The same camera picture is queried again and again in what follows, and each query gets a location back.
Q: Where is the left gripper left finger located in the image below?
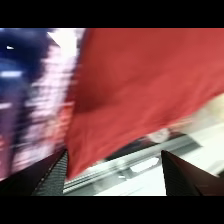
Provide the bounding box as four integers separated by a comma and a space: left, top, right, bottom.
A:
0, 149, 69, 197

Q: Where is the red T-shirt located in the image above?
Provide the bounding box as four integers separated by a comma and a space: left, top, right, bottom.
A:
64, 28, 224, 180

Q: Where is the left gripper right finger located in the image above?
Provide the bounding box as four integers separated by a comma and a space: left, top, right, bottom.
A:
161, 149, 224, 197

